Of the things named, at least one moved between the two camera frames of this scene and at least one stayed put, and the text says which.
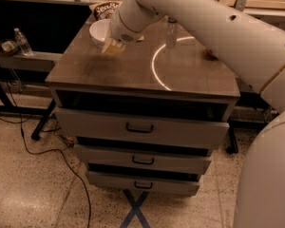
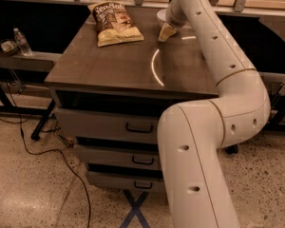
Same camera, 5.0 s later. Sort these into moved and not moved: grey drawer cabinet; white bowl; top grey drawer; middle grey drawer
Moved: white bowl
Not moved: grey drawer cabinet; middle grey drawer; top grey drawer
